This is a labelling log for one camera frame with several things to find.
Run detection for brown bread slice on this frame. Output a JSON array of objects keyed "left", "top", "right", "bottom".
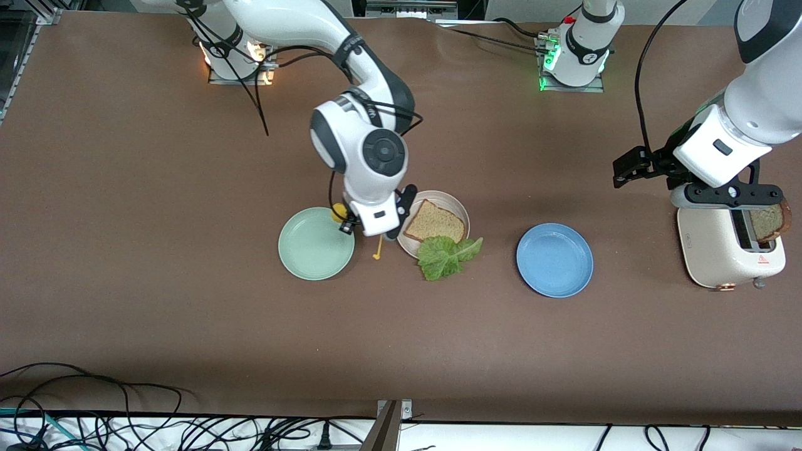
[
  {"left": 749, "top": 199, "right": 793, "bottom": 244},
  {"left": 403, "top": 199, "right": 467, "bottom": 245}
]

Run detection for teal cable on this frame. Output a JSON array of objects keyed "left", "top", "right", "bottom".
[{"left": 0, "top": 407, "right": 88, "bottom": 451}]

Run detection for black equipment rack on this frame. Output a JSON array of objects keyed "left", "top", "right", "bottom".
[{"left": 351, "top": 0, "right": 486, "bottom": 23}]

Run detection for yellow mustard squeeze bottle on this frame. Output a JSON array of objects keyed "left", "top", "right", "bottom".
[{"left": 330, "top": 202, "right": 384, "bottom": 261}]

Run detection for tangled black cables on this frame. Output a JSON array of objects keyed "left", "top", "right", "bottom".
[{"left": 0, "top": 410, "right": 377, "bottom": 451}]

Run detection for blue plate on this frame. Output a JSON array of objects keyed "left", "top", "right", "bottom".
[{"left": 516, "top": 223, "right": 595, "bottom": 299}]

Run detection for beige plate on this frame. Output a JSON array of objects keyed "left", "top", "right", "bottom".
[{"left": 394, "top": 190, "right": 471, "bottom": 259}]

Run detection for black cable on tabletop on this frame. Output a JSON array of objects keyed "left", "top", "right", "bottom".
[{"left": 432, "top": 18, "right": 555, "bottom": 58}]

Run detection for mint green plate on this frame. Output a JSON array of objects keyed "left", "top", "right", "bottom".
[{"left": 278, "top": 207, "right": 356, "bottom": 281}]

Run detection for aluminium profile post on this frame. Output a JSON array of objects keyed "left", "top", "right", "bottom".
[{"left": 360, "top": 400, "right": 414, "bottom": 451}]

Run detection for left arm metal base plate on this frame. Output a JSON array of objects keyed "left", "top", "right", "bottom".
[{"left": 538, "top": 34, "right": 606, "bottom": 93}]

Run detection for green lettuce leaf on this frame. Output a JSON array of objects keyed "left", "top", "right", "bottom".
[{"left": 416, "top": 235, "right": 484, "bottom": 282}]

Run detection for long looping black cable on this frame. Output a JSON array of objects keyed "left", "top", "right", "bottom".
[{"left": 0, "top": 362, "right": 185, "bottom": 433}]

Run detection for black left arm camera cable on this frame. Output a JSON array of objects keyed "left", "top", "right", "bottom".
[{"left": 634, "top": 0, "right": 690, "bottom": 154}]

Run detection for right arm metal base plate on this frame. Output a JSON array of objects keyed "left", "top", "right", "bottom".
[{"left": 208, "top": 63, "right": 276, "bottom": 86}]

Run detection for white toaster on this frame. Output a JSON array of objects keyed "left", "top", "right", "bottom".
[{"left": 676, "top": 204, "right": 787, "bottom": 291}]

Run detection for black right arm loop cable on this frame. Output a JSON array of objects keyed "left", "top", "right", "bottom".
[{"left": 179, "top": 0, "right": 352, "bottom": 137}]

